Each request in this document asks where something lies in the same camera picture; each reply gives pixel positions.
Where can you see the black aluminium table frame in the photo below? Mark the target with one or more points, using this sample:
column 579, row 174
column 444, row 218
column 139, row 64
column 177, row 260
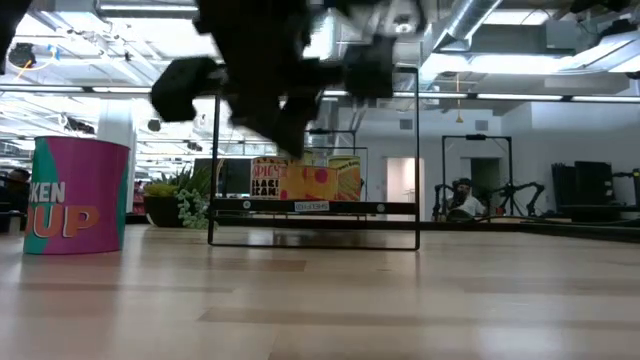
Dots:
column 575, row 231

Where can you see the orange green beans can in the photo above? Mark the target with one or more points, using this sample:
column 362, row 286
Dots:
column 350, row 177

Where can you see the person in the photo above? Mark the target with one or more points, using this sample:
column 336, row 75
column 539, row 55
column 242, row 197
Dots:
column 467, row 205

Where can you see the yellow ceiling pendant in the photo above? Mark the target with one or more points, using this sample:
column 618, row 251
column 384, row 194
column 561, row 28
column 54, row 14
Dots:
column 458, row 118

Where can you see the spicy black beans can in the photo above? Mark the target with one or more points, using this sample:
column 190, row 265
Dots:
column 265, row 180

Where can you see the white pillar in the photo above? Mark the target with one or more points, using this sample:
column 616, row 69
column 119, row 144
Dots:
column 117, row 165

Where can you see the black planter with green plants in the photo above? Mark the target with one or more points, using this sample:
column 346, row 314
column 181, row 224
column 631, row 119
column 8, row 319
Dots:
column 162, row 212

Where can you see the black equipment rack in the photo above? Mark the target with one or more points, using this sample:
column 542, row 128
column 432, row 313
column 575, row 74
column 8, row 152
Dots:
column 590, row 182

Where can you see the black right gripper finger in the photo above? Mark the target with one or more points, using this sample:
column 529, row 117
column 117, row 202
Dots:
column 260, row 117
column 299, row 125

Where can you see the pink teal chicken soup can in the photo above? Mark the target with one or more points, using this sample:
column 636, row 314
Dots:
column 75, row 200

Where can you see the wooden shelf with black frame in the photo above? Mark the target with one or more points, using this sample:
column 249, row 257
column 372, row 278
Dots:
column 350, row 206

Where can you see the black screen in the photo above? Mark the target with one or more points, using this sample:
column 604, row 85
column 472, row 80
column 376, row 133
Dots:
column 235, row 177

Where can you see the small yellow red box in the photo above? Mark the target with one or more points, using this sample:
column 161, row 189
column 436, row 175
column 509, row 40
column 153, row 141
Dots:
column 310, row 184

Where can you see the silver spiral ventilation duct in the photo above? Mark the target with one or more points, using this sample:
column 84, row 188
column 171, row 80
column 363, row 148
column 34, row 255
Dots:
column 327, row 115
column 465, row 20

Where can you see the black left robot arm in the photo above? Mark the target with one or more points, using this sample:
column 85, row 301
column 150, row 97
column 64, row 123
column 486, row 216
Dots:
column 10, row 25

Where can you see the black background frame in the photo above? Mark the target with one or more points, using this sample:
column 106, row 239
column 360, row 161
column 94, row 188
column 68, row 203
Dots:
column 476, row 136
column 340, row 132

